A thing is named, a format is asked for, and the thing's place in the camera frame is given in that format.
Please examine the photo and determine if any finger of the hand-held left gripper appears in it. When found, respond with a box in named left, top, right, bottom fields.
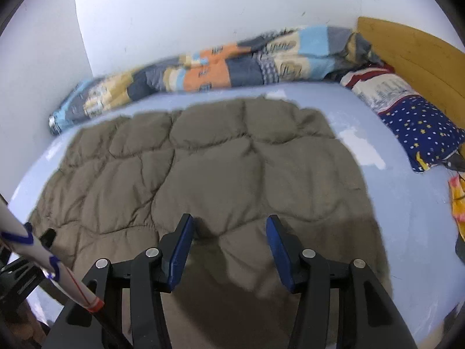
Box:
left=38, top=228, right=57, bottom=253

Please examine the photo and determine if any white cable with blue tape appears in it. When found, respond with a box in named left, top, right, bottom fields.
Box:
left=0, top=193, right=105, bottom=313

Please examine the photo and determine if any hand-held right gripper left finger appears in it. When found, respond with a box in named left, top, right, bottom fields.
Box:
left=44, top=213, right=194, bottom=349

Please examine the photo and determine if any wooden headboard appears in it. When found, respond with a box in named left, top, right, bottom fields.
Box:
left=356, top=16, right=465, bottom=131

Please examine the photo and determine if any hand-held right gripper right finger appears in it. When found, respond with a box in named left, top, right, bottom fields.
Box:
left=265, top=215, right=418, bottom=349

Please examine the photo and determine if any olive quilted puffer jacket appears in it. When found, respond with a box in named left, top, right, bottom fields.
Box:
left=27, top=95, right=393, bottom=349

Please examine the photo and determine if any patchwork cartoon print quilt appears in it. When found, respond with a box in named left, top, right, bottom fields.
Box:
left=48, top=25, right=382, bottom=136

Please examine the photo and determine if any yellow floral cloth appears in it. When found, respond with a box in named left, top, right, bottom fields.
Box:
left=448, top=174, right=465, bottom=241

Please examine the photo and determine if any blue star print pillow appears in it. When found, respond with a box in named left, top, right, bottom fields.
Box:
left=378, top=95, right=465, bottom=173

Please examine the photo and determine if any white city print pillow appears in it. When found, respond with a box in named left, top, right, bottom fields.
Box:
left=339, top=63, right=418, bottom=115

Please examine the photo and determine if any dark grey textured object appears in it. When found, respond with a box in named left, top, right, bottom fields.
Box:
left=445, top=151, right=465, bottom=173

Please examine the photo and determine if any light blue fleece bed sheet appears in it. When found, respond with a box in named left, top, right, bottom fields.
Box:
left=7, top=82, right=465, bottom=349

